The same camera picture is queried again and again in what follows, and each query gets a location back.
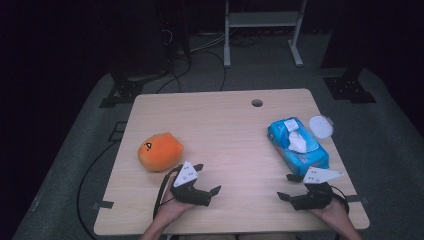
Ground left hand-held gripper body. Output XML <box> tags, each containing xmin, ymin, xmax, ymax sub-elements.
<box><xmin>169</xmin><ymin>160</ymin><xmax>213</xmax><ymax>207</ymax></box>

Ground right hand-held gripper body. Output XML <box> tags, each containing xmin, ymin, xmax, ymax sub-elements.
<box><xmin>289</xmin><ymin>167</ymin><xmax>345</xmax><ymax>211</ymax></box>

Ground blue wet wipes pack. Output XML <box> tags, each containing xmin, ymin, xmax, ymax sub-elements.
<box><xmin>266</xmin><ymin>116</ymin><xmax>330</xmax><ymax>177</ymax></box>

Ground white wet wipe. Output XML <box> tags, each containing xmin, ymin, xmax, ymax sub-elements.
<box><xmin>287</xmin><ymin>130</ymin><xmax>308</xmax><ymax>155</ymax></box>

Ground orange plush toy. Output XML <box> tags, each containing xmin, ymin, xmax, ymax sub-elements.
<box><xmin>137</xmin><ymin>131</ymin><xmax>185</xmax><ymax>173</ymax></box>

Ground person's left hand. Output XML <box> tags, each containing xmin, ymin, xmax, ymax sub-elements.
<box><xmin>153</xmin><ymin>174</ymin><xmax>197</xmax><ymax>228</ymax></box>

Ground person's right hand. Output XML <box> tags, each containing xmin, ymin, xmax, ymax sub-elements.
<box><xmin>311</xmin><ymin>198</ymin><xmax>350</xmax><ymax>231</ymax></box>

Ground black tape strip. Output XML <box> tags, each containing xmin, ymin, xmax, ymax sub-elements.
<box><xmin>344</xmin><ymin>195</ymin><xmax>370</xmax><ymax>205</ymax></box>
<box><xmin>92</xmin><ymin>200</ymin><xmax>115</xmax><ymax>210</ymax></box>

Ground white round lid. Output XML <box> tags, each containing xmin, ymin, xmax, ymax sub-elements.
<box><xmin>308</xmin><ymin>114</ymin><xmax>335</xmax><ymax>140</ymax></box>

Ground black stand with flat base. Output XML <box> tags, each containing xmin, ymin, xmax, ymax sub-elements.
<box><xmin>320</xmin><ymin>0</ymin><xmax>378</xmax><ymax>105</ymax></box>
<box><xmin>98</xmin><ymin>0</ymin><xmax>169</xmax><ymax>109</ymax></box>

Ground white metal stand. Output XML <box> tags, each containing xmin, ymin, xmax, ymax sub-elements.
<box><xmin>223</xmin><ymin>0</ymin><xmax>308</xmax><ymax>69</ymax></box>

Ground left hand-held gripper cable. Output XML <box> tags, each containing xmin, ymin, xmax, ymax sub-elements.
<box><xmin>152</xmin><ymin>164</ymin><xmax>184</xmax><ymax>220</ymax></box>

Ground hand-held gripper cable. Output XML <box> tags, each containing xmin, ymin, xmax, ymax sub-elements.
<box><xmin>329</xmin><ymin>184</ymin><xmax>351</xmax><ymax>214</ymax></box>
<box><xmin>152</xmin><ymin>164</ymin><xmax>184</xmax><ymax>220</ymax></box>

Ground right hand-held gripper cable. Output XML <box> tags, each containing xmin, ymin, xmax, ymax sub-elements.
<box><xmin>329</xmin><ymin>184</ymin><xmax>351</xmax><ymax>214</ymax></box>

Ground black looped floor cable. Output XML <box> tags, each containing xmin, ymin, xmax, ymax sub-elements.
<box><xmin>155</xmin><ymin>49</ymin><xmax>193</xmax><ymax>95</ymax></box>

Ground black curved floor cable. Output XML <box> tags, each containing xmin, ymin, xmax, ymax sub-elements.
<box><xmin>199</xmin><ymin>49</ymin><xmax>228</xmax><ymax>92</ymax></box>

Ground long black floor cable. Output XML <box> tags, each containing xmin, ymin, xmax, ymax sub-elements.
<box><xmin>76</xmin><ymin>141</ymin><xmax>118</xmax><ymax>240</ymax></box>

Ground white floor cables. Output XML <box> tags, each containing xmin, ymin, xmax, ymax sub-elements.
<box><xmin>190</xmin><ymin>32</ymin><xmax>228</xmax><ymax>54</ymax></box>

